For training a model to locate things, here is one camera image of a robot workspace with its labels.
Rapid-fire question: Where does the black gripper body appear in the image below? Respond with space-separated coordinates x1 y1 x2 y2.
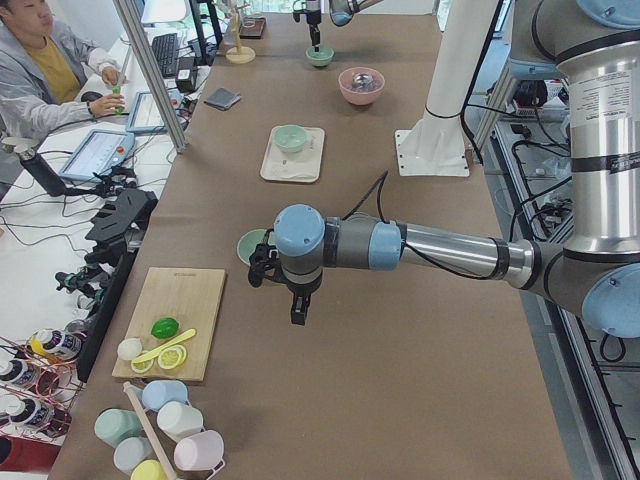
248 228 285 287

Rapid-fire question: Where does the green bowl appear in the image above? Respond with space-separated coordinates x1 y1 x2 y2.
236 228 275 266
273 125 308 153
305 45 335 68

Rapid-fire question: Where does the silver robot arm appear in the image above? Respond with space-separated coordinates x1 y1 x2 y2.
248 1 639 338

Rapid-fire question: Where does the dark wooden tray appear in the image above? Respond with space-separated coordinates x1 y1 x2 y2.
239 17 266 40

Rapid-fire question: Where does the metal object in bowl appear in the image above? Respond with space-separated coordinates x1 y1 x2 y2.
351 72 376 92

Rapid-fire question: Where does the wooden mannequin stand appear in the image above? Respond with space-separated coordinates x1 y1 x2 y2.
226 1 256 65

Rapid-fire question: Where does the bamboo cutting board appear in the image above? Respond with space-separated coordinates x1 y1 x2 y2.
112 267 226 383

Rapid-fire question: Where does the pink bowl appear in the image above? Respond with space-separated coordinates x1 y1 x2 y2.
338 67 385 106

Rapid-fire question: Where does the beige plastic tray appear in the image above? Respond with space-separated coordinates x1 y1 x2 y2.
260 125 325 184

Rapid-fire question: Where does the green bowl on tray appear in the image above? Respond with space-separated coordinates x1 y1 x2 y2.
273 125 308 153

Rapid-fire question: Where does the grey folded cloth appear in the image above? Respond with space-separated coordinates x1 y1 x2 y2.
204 87 242 111

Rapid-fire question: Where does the yellow plastic spoon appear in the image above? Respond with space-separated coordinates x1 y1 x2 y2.
132 328 197 363

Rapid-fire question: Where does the green lime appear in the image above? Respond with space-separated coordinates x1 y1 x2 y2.
150 317 180 339

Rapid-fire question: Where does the yellow lemon slice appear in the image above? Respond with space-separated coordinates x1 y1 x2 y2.
157 344 187 370

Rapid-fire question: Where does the black keyboard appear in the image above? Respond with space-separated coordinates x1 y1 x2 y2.
151 33 178 78

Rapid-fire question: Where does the white garlic bulb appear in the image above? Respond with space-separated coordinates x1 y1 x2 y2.
117 337 143 361

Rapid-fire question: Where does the white cup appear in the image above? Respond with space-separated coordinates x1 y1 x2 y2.
156 401 204 442

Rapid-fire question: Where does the light blue cup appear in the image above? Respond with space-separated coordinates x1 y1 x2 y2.
142 380 189 412

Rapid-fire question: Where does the pink cup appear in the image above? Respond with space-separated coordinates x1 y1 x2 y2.
174 430 225 472

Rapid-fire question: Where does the blue teach pendant tablet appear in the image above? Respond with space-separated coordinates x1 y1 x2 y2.
58 129 135 183

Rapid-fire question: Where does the green cup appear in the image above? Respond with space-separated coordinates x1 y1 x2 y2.
94 408 143 448

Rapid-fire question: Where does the yellow cup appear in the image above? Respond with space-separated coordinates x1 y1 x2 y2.
130 459 168 480

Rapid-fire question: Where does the yellow cap bottle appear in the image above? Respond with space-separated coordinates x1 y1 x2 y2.
29 329 83 362

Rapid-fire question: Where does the grey cup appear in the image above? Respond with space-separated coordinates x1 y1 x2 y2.
113 437 155 476

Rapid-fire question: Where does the seated person grey jacket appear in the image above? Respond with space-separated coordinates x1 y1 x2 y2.
1 1 125 140

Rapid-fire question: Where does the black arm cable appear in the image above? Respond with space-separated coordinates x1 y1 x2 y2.
342 170 501 281

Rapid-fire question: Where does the aluminium frame post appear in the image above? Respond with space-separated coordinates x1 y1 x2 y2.
113 0 187 154

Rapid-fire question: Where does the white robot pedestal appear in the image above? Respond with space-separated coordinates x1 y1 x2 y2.
396 0 502 177

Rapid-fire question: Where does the copper wire bottle rack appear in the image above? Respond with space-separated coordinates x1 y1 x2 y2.
1 337 84 444

